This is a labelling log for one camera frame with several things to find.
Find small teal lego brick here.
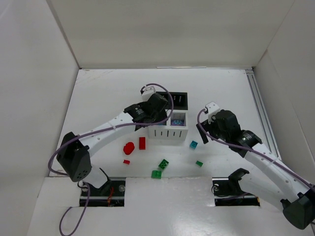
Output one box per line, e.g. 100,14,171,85
189,141,198,149

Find dark green lego brick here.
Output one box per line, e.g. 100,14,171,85
158,159,169,170

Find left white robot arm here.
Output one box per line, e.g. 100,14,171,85
57,93,168,189

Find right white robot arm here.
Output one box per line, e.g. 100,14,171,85
196,109,315,230

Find purple printed lego in container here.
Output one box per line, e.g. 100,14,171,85
171,119,185,126

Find white two-compartment container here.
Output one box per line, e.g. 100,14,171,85
148,110,189,141

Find black two-compartment container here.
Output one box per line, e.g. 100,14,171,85
157,91,188,110

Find red rectangular lego brick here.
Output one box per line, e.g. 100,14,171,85
139,137,146,150

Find red heart-shaped lego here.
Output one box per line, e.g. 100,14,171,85
123,142,135,155

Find small green flat lego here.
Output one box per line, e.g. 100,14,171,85
196,161,203,167

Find light green lego brick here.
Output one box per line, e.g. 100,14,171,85
151,170,162,179

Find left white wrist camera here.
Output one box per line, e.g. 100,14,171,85
140,86,156,102

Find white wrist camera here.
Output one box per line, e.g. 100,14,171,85
140,86,156,102
205,101,221,123

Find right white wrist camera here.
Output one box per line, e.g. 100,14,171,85
205,101,221,123

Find aluminium rail on right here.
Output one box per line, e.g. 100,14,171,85
245,68,281,158

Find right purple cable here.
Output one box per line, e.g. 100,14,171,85
197,108,315,190

